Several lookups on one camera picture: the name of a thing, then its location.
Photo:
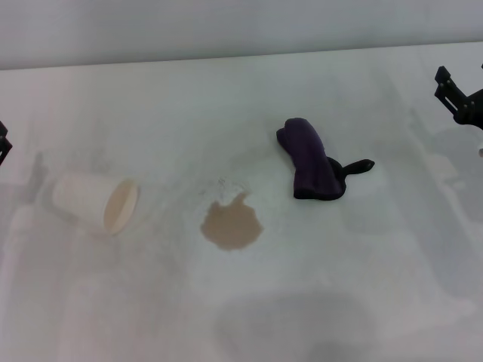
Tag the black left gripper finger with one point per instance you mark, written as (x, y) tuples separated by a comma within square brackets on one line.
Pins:
[(3, 145)]

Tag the purple rag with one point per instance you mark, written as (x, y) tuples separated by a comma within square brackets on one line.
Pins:
[(311, 162)]

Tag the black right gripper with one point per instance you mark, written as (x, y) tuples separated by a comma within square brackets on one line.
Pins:
[(477, 109)]

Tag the brown water stain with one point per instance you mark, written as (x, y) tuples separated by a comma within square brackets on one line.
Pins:
[(231, 226)]

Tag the white paper cup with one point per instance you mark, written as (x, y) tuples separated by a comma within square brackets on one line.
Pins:
[(81, 200)]

